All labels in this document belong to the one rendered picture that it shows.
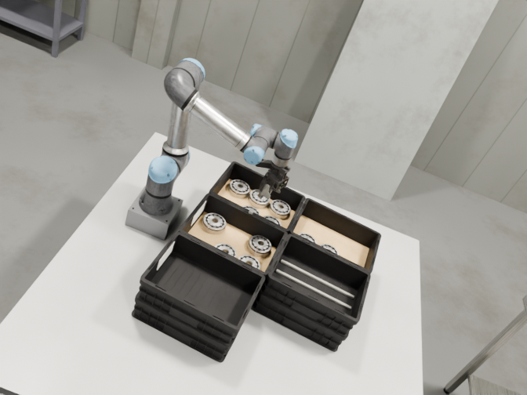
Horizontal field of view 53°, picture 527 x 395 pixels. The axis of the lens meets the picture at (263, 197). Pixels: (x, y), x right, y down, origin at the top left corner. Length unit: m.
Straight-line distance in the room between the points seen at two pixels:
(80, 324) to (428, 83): 3.17
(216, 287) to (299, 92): 3.11
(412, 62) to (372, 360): 2.56
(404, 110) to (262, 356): 2.70
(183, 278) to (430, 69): 2.82
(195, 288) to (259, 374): 0.41
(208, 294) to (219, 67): 3.25
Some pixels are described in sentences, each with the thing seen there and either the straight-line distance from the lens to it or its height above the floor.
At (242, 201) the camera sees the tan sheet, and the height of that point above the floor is 0.83.
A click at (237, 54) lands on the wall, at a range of 4.93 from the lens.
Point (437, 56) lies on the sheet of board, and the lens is 4.29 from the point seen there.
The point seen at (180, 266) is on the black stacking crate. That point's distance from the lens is 2.13.
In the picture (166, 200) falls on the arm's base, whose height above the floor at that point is 0.87.
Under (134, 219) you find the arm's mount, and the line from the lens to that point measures 2.37.
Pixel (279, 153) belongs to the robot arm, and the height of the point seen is 1.25.
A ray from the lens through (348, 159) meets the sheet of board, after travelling 4.42.
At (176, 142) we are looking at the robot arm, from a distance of 2.29.
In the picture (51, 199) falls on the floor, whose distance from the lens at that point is 3.51.
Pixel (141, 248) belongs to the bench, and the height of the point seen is 0.70.
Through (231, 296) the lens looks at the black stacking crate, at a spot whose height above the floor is 0.83.
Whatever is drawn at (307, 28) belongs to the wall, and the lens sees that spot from 4.72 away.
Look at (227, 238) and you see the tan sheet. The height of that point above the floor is 0.83.
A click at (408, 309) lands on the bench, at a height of 0.70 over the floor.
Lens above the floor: 2.41
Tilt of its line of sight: 38 degrees down
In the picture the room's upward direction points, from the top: 23 degrees clockwise
